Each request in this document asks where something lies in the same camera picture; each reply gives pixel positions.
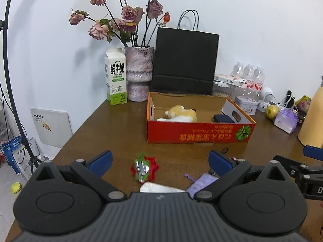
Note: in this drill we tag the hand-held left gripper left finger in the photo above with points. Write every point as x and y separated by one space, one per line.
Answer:
101 163

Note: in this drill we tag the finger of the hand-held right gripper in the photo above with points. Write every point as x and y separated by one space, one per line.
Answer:
290 165
314 151

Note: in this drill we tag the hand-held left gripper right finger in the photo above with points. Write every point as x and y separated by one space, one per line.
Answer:
219 163

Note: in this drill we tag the purple knitted pouch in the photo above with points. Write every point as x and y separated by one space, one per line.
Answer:
200 184

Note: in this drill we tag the red cardboard box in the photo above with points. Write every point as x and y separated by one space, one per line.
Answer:
196 132

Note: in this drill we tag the red flower hair clip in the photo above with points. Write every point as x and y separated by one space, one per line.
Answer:
145 167

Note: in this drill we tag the navy glasses case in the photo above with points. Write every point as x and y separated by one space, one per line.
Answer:
223 118

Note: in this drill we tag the white cloth bag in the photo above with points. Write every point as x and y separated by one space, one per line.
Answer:
159 188

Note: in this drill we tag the yellow and white plush sheep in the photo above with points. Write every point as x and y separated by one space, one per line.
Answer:
179 113

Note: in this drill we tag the yellow thermos jug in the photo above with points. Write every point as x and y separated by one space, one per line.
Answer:
314 116

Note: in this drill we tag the purple tissue pack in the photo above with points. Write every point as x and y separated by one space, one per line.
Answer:
286 121

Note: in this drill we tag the yellow green packet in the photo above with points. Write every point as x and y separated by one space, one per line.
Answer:
304 103

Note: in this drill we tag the green apple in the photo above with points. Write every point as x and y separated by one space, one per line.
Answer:
272 112

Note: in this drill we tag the black charger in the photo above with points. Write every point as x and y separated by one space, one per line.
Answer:
289 98

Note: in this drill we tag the grey metal tin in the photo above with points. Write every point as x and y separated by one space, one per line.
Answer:
246 105

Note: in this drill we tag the white round desk gadget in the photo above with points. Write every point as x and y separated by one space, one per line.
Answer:
267 92

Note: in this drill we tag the green and white milk carton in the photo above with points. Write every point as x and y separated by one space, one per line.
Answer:
116 80

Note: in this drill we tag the flat white box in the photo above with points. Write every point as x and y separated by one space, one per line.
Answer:
228 79

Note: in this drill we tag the blue and white bag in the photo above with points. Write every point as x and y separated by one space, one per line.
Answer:
15 153

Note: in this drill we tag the yellow-green small case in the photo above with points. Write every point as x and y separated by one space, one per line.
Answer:
15 187

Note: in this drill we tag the clear water bottle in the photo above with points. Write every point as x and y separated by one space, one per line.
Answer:
248 71
259 77
238 69

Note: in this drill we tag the purple mottled vase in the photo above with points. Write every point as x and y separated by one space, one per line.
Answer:
138 70

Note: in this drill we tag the black paper bag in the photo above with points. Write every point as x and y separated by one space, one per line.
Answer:
185 60

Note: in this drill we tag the black light stand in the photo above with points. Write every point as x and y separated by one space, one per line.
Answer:
7 80

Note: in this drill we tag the dried pink roses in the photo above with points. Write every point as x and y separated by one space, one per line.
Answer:
128 15

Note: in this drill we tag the white wall panel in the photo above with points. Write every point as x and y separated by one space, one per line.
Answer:
51 128

